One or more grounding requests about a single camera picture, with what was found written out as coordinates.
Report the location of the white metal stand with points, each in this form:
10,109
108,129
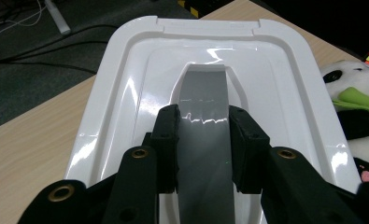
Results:
59,18

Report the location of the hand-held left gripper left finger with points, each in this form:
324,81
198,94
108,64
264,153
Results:
166,146

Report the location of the panda plush toy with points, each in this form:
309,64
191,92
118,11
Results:
353,93

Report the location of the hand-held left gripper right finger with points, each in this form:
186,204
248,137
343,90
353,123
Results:
249,149

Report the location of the black yellow striped stand base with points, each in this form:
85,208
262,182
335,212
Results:
201,7

